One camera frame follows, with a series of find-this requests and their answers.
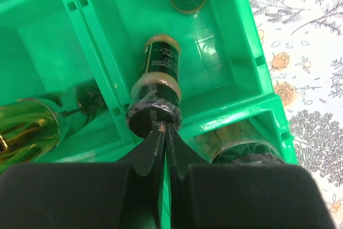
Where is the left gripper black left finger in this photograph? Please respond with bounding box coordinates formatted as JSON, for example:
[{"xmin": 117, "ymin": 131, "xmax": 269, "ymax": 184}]
[{"xmin": 1, "ymin": 122, "xmax": 166, "ymax": 228}]

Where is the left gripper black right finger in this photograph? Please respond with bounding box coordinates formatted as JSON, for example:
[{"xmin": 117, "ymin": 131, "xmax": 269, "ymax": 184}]
[{"xmin": 165, "ymin": 124, "xmax": 334, "ymax": 228}]

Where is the small black-cap spice jar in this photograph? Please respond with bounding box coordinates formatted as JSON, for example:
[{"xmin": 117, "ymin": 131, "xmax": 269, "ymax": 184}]
[{"xmin": 194, "ymin": 124, "xmax": 284, "ymax": 165}]

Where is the dark round-cap bottle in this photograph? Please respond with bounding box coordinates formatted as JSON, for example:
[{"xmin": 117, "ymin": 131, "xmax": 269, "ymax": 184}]
[{"xmin": 126, "ymin": 34, "xmax": 182, "ymax": 138}]

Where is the gold-cap pepper grinder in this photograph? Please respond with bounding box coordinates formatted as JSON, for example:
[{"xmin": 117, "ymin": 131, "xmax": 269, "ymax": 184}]
[{"xmin": 1, "ymin": 82, "xmax": 108, "ymax": 172}]

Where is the green plastic organizer tray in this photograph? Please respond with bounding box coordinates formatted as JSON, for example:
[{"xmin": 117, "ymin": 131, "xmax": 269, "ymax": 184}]
[{"xmin": 0, "ymin": 0, "xmax": 298, "ymax": 229}]

